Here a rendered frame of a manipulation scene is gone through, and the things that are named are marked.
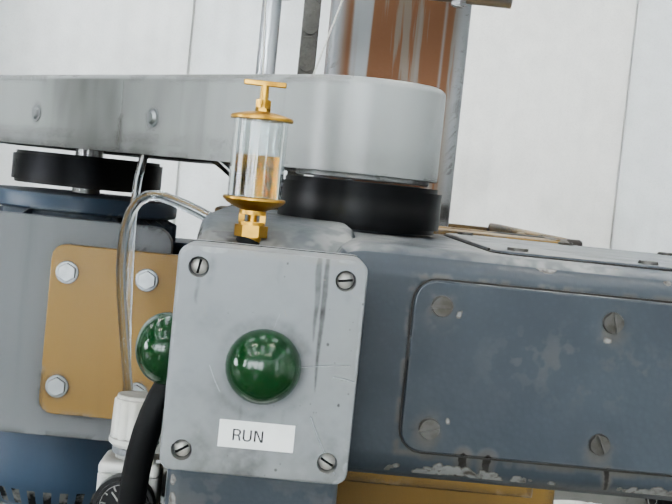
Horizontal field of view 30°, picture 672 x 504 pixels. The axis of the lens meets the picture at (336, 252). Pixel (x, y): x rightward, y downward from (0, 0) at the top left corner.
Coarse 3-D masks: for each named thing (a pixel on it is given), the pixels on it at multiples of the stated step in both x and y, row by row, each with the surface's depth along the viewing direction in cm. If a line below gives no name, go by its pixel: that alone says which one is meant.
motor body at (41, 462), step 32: (0, 192) 97; (32, 192) 95; (64, 192) 99; (160, 224) 100; (0, 448) 97; (32, 448) 96; (64, 448) 96; (96, 448) 97; (0, 480) 97; (32, 480) 96; (64, 480) 96; (96, 480) 97
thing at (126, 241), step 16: (144, 160) 82; (144, 192) 65; (160, 192) 64; (128, 208) 66; (192, 208) 63; (128, 224) 67; (128, 240) 68; (128, 256) 81; (128, 272) 81; (128, 288) 81; (128, 304) 81; (128, 320) 81; (128, 336) 75; (128, 352) 76; (128, 368) 77; (128, 384) 77
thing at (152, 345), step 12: (168, 312) 51; (144, 324) 51; (156, 324) 51; (168, 324) 51; (144, 336) 51; (156, 336) 50; (168, 336) 50; (144, 348) 50; (156, 348) 50; (168, 348) 50; (144, 360) 50; (156, 360) 50; (144, 372) 51; (156, 372) 50
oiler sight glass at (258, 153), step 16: (240, 128) 56; (256, 128) 56; (272, 128) 56; (288, 128) 57; (240, 144) 56; (256, 144) 56; (272, 144) 56; (240, 160) 56; (256, 160) 56; (272, 160) 56; (240, 176) 56; (256, 176) 56; (272, 176) 56; (240, 192) 56; (256, 192) 56; (272, 192) 57
